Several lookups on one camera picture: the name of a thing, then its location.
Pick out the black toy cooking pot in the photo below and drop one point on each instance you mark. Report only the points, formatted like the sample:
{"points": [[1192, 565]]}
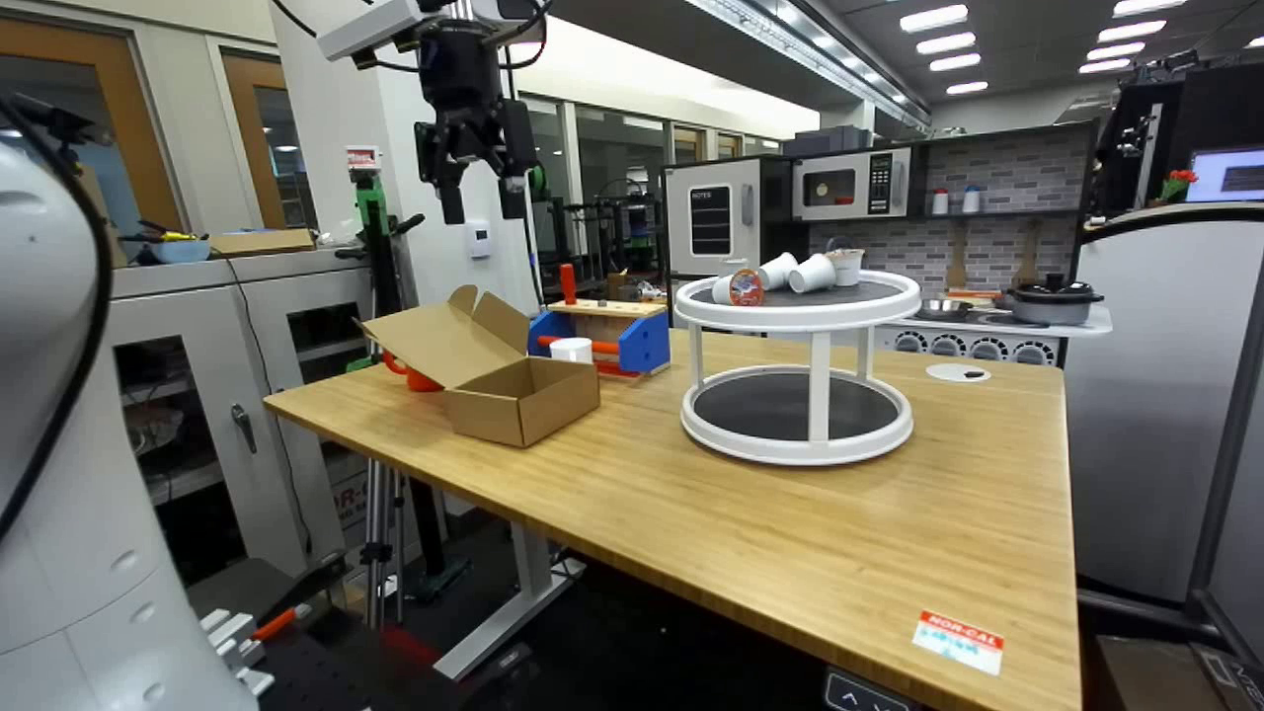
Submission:
{"points": [[1050, 300]]}

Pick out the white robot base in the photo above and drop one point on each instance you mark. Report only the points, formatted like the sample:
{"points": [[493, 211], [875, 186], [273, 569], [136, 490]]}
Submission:
{"points": [[93, 610]]}

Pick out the brown cardboard box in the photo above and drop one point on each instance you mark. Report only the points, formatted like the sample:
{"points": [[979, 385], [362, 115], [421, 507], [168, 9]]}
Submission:
{"points": [[493, 388]]}

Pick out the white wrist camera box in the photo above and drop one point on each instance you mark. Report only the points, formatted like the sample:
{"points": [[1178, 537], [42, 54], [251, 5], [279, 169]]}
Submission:
{"points": [[372, 28]]}

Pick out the grey storage cabinet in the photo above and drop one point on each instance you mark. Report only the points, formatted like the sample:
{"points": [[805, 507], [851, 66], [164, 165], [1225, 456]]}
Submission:
{"points": [[200, 348]]}

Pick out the red toy peg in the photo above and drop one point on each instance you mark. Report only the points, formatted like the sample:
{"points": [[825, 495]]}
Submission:
{"points": [[564, 274]]}

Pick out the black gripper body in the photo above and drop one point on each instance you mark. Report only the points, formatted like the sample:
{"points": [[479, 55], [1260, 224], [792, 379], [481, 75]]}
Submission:
{"points": [[474, 119]]}

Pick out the toy kitchen playset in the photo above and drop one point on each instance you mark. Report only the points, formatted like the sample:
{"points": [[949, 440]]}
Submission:
{"points": [[986, 213]]}

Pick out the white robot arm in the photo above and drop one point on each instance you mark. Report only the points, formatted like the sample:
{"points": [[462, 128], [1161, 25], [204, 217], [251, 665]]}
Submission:
{"points": [[503, 25]]}

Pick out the red toy teapot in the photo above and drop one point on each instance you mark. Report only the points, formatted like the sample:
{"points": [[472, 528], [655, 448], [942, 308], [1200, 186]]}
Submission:
{"points": [[417, 379]]}

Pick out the red white warning sticker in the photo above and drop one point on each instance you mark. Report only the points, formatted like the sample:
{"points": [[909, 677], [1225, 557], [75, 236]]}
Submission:
{"points": [[955, 640]]}

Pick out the white two-tier turntable stand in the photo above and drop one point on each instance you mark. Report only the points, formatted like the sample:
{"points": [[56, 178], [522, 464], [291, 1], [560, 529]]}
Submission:
{"points": [[830, 410]]}

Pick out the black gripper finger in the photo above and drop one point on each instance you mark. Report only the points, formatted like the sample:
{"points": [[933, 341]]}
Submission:
{"points": [[449, 184], [513, 186]]}

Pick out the orange-lidded coffee pod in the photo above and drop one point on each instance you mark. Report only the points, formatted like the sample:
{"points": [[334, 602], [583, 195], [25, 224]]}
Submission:
{"points": [[745, 286]]}

